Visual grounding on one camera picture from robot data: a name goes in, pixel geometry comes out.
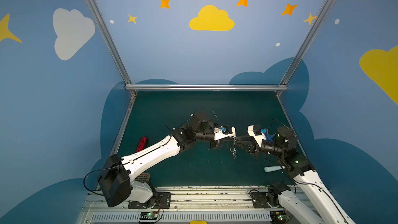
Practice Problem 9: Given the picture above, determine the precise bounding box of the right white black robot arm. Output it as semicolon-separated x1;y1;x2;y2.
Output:
234;125;354;224

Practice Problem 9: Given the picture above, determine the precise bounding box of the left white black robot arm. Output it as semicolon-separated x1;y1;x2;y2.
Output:
97;113;236;207

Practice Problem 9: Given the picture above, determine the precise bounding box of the blue toy shovel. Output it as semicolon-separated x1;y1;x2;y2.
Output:
267;134;275;141

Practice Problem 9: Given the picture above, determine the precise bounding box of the light blue spatula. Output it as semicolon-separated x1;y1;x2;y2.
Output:
264;166;283;173

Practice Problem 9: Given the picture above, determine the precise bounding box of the red cylindrical bottle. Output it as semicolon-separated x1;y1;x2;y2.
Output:
136;136;148;152

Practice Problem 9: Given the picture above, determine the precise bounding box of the right green circuit board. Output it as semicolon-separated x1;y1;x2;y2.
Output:
270;212;293;224

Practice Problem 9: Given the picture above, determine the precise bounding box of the green circuit board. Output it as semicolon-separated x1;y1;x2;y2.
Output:
270;212;293;224
138;212;160;223

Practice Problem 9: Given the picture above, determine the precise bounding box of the brown slotted spatula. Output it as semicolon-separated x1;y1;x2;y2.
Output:
135;173;150;183

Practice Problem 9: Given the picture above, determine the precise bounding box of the yellow object bottom edge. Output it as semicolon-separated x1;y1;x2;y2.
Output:
189;220;207;224

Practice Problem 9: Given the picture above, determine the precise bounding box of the left green circuit board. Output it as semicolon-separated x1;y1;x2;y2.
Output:
138;212;160;223

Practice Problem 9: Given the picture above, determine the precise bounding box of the right side frame bar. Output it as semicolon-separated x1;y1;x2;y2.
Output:
277;96;305;154

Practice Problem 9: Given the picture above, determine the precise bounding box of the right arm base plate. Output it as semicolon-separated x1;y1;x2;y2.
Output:
249;190;282;208

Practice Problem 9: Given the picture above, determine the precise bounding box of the aluminium mounting rail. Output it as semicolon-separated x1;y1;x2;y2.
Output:
81;186;338;212

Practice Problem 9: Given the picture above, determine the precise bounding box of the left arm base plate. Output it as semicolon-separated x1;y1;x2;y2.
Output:
128;192;171;209

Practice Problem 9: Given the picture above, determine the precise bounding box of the back aluminium frame bar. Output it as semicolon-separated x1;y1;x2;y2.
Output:
125;84;288;91

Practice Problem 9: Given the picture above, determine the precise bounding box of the left side frame bar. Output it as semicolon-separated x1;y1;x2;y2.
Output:
110;96;136;155

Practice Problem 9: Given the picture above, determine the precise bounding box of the white slotted cable duct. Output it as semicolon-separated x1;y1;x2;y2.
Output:
88;211;271;224

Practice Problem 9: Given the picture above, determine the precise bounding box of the right aluminium frame post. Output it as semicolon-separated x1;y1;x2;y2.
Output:
276;0;337;98

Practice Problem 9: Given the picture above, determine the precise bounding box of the aluminium frame post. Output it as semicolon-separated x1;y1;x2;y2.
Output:
276;0;337;98
85;0;131;85

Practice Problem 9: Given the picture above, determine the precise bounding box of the left aluminium frame post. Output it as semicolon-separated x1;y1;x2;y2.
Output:
85;0;131;85

